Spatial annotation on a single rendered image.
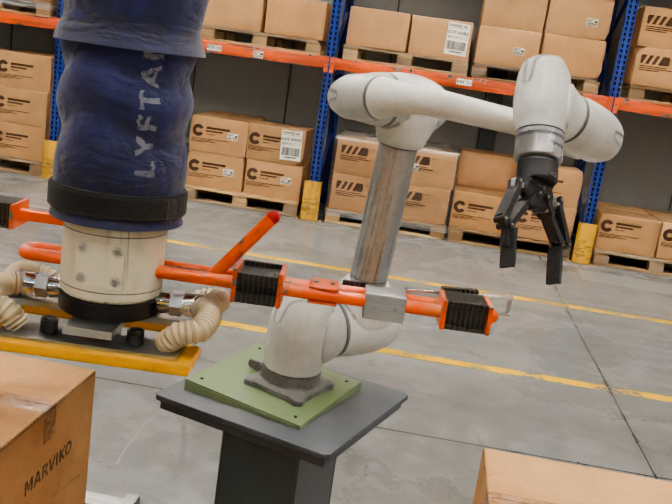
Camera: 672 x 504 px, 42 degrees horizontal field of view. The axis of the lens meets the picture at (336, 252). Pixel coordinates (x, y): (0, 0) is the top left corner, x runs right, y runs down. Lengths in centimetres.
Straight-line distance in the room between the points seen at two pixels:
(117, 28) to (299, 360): 111
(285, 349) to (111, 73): 104
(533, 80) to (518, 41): 690
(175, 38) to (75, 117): 20
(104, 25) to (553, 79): 80
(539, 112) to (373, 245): 75
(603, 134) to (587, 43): 690
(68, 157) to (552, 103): 85
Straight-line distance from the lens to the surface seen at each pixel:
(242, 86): 1009
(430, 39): 855
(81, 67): 139
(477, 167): 907
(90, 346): 143
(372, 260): 225
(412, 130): 215
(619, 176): 1010
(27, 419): 162
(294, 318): 217
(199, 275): 146
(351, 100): 203
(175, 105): 139
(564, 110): 166
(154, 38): 136
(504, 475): 163
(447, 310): 145
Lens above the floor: 163
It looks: 13 degrees down
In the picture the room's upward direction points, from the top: 8 degrees clockwise
